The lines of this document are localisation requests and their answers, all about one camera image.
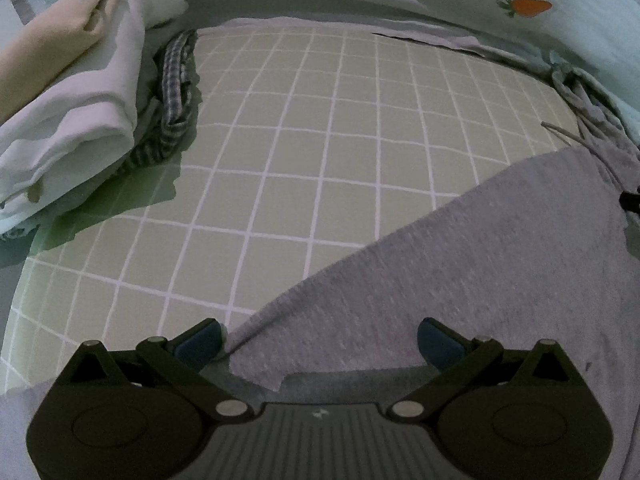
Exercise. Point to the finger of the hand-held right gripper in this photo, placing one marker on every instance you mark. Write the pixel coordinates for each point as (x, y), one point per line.
(632, 203)

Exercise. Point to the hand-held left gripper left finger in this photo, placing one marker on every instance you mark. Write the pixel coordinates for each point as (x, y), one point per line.
(200, 346)

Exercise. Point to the white folded garment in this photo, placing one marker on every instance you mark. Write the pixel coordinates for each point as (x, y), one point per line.
(90, 110)

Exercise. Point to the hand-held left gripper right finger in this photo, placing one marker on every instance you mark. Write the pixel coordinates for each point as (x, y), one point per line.
(440, 344)

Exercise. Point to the pale mint folded garment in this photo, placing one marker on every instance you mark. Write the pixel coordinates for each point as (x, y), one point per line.
(25, 220)

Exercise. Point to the beige folded garment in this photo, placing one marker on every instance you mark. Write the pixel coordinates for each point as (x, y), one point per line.
(50, 50)

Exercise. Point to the plaid folded garment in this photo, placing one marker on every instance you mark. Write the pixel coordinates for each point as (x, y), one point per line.
(175, 75)

